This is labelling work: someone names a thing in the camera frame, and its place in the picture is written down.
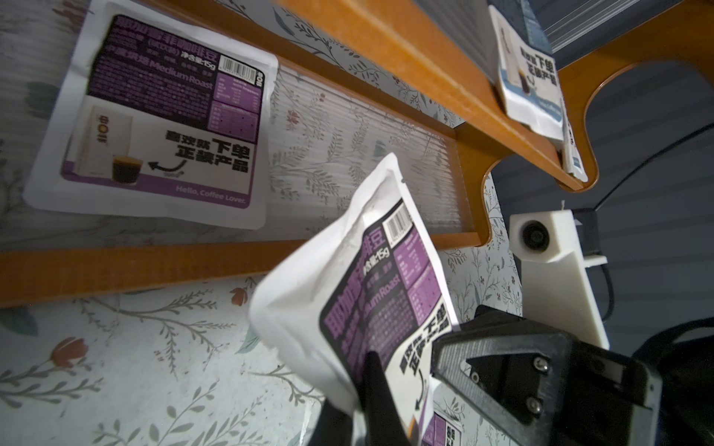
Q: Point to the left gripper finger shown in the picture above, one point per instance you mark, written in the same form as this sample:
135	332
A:
333	428

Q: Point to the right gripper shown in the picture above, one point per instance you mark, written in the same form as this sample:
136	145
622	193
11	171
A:
538	384

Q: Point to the purple coffee bag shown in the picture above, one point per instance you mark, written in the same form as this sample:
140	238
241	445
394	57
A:
442	431
371	281

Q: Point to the white coffee bag face-down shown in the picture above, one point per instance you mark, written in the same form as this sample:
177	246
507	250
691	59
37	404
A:
527	77

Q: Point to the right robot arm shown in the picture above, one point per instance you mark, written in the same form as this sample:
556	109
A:
685	365

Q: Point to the wooden two-tier shelf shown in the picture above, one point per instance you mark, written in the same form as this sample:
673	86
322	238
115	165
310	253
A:
387	54

